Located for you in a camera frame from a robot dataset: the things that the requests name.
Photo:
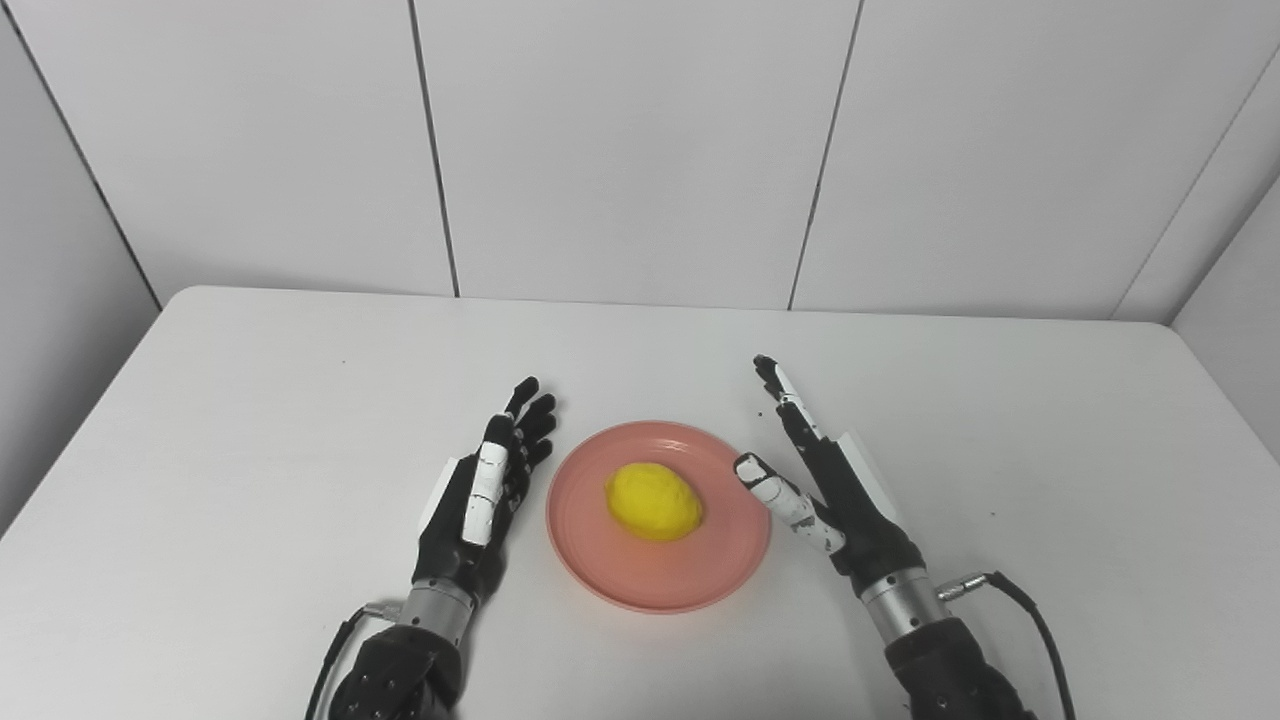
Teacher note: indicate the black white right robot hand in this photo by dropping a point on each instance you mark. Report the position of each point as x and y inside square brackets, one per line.
[855, 510]

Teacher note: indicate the yellow lemon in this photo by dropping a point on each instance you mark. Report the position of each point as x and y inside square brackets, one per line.
[655, 500]

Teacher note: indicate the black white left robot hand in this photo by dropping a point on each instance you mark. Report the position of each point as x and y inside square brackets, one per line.
[450, 545]

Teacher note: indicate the pink round plate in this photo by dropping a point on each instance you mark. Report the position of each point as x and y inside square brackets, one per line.
[650, 580]

